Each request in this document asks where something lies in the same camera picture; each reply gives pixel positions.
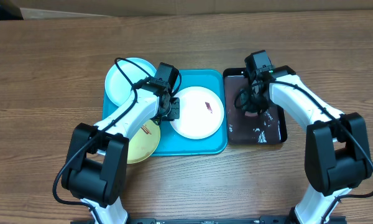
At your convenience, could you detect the cardboard backdrop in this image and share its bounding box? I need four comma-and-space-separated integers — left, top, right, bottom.
13, 0, 373, 16

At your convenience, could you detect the yellow plate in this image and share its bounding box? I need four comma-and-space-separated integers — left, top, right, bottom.
127, 120, 160, 164

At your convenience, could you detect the teal plastic tray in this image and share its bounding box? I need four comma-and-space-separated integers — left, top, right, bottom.
96, 65, 228, 156

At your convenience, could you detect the light blue plate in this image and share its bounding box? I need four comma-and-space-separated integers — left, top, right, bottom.
105, 60, 148, 106

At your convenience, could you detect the black rectangular tray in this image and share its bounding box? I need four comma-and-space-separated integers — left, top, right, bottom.
223, 68, 288, 145

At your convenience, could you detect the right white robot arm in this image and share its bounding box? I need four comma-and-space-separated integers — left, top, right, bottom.
234, 50, 373, 224

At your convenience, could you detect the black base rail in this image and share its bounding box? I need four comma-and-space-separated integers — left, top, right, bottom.
71, 215, 348, 224

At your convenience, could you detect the white plate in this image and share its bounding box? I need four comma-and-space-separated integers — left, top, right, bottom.
170, 86, 224, 139

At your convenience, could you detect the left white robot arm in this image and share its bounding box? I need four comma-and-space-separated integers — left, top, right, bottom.
52, 58, 182, 223

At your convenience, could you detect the green sponge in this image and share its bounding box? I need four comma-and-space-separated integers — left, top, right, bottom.
241, 101, 258, 113

